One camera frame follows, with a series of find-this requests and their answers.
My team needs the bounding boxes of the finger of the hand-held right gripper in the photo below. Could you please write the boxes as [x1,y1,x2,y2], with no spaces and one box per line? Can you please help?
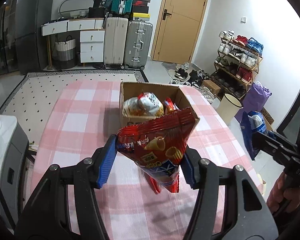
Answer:
[266,129,298,153]
[251,130,300,167]

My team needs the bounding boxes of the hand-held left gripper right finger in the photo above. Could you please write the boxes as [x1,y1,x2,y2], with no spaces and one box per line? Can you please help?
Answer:
[181,149,280,240]

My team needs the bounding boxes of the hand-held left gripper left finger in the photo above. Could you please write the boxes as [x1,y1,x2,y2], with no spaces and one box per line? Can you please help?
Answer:
[14,134,118,240]

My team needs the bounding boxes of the blue snack packet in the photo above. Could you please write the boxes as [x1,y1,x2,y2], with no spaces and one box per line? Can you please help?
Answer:
[241,110,268,162]

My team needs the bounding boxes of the red cone snack packet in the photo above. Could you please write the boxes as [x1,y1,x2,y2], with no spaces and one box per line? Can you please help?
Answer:
[117,107,193,195]

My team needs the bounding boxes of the assorted snack packets pile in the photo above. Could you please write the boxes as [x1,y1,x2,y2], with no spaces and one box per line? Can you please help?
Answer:
[123,92,180,117]

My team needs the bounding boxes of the brown cardboard box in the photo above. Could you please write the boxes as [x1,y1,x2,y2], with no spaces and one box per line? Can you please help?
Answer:
[119,81,200,135]

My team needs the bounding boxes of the person's right forearm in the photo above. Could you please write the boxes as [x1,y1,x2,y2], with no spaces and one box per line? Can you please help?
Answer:
[271,200,300,240]

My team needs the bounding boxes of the person's right hand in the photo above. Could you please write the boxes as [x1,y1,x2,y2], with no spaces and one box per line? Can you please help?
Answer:
[266,173,300,215]

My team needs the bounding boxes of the brown patterned box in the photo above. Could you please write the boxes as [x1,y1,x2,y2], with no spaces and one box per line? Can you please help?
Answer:
[261,107,275,130]

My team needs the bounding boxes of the purple bag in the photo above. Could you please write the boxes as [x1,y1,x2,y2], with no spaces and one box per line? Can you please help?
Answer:
[234,81,272,123]

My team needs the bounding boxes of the pink checked tablecloth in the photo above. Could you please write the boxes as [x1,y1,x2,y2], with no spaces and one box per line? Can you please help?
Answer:
[27,80,265,240]

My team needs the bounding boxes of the cream waste bin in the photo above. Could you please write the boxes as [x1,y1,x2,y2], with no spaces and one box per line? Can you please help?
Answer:
[216,94,243,127]

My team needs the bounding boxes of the wooden shoe rack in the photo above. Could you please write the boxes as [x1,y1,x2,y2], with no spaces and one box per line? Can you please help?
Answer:
[213,31,264,98]

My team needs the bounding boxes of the small cardboard box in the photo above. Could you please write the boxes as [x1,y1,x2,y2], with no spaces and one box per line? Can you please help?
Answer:
[202,80,220,95]

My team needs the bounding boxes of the shoe rack with shoes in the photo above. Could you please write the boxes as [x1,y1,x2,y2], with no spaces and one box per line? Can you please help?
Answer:
[215,30,264,95]

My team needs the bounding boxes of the cream patterned rug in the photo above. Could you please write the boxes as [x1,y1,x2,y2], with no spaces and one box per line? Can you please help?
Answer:
[0,70,149,143]

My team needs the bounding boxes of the grey white appliance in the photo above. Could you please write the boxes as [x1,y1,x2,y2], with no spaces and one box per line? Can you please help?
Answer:
[0,115,30,230]

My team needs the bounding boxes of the pile of shoes on floor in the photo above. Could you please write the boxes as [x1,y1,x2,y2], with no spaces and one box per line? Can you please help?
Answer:
[169,62,217,103]

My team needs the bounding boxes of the grey door mat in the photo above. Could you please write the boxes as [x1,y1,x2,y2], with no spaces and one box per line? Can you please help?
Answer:
[162,61,190,78]

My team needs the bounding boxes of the white woven basket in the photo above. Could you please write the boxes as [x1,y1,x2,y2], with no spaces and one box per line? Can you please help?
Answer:
[55,36,77,69]

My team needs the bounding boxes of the white drawer cabinet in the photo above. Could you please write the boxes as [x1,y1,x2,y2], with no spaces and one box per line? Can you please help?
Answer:
[79,30,105,63]

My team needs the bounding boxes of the beige suitcase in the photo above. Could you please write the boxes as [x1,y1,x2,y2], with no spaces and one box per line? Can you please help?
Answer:
[104,17,129,68]

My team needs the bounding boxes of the silver suitcase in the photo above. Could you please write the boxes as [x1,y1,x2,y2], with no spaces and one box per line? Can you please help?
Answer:
[123,20,153,70]

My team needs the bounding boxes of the white desk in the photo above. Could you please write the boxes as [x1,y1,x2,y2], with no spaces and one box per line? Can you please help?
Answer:
[41,18,105,70]

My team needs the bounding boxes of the wooden door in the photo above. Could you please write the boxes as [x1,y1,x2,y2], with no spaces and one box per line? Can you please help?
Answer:
[150,0,212,64]

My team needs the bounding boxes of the yellow black shoe box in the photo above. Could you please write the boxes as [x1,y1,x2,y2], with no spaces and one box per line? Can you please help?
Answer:
[130,12,150,22]

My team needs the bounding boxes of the black bag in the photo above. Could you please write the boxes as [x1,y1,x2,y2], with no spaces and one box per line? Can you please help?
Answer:
[88,7,109,18]

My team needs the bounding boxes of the dark grey refrigerator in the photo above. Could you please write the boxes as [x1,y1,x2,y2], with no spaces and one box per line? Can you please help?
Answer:
[15,0,55,70]

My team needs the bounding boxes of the dark glass cabinet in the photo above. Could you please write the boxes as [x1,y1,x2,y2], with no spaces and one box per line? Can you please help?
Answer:
[0,0,20,77]

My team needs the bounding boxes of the black shoe box red logo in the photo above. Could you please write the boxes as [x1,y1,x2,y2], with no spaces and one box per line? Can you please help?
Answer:
[132,0,149,14]

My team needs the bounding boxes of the black printed box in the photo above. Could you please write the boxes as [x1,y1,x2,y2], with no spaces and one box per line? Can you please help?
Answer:
[94,0,113,8]

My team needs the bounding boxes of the grey framed arched mirror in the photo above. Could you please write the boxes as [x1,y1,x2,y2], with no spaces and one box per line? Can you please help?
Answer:
[58,0,94,18]

